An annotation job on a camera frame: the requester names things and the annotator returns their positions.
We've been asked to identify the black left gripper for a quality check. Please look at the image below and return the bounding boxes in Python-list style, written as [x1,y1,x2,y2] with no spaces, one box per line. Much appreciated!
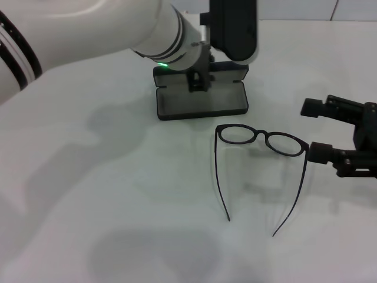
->
[187,44,215,93]

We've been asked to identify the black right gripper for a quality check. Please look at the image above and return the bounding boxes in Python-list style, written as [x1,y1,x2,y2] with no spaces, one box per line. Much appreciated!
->
[300,94,377,179]

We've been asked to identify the black glasses case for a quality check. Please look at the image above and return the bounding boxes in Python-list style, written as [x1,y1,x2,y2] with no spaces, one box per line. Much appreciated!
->
[153,61,250,121]

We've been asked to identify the black glasses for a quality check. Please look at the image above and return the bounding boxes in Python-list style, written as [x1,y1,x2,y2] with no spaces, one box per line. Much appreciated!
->
[214,123,311,238]

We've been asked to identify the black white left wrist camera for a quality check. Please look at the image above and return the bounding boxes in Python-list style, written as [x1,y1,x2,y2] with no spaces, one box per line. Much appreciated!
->
[199,0,260,66]

